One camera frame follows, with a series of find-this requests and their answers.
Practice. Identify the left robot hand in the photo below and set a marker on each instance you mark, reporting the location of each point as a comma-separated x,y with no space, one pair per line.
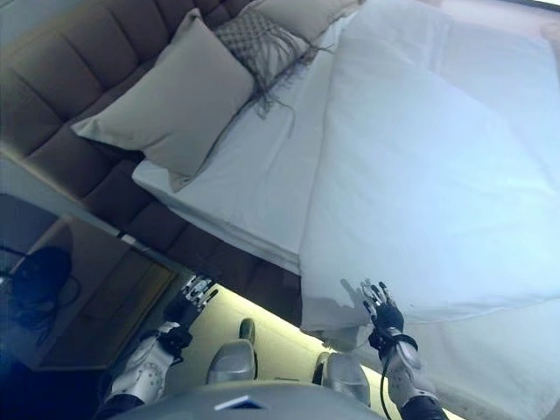
184,308

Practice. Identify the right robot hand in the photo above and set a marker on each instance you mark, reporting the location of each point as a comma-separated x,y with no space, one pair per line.
387,317

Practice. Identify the white duvet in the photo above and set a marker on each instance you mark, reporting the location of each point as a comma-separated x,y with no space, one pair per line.
415,175

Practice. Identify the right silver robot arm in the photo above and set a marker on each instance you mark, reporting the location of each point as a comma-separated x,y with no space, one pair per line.
407,372

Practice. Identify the right silver robot leg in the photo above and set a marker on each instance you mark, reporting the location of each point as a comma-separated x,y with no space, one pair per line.
345,372

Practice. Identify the silver robot leg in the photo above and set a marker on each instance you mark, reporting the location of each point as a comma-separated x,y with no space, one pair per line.
232,359
345,372

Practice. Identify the left silver robot leg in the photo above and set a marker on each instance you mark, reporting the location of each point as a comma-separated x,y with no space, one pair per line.
232,359

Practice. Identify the wooden nightstand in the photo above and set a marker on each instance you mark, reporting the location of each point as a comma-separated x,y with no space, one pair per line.
109,306

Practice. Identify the silver robot torso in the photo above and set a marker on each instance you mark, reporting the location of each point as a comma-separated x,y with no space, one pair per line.
262,402

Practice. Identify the dark rounded device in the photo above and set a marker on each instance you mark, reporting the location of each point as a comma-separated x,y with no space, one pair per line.
41,275

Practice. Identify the large beige pillow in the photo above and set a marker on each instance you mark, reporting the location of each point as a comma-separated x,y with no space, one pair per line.
175,105

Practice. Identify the brown tufted headboard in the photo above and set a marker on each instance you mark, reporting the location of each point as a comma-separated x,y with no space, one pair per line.
52,79

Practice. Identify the woven fringed cushion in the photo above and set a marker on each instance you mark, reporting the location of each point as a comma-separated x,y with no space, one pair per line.
258,39

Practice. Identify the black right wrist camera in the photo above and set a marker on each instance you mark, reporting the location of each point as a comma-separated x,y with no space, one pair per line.
378,340

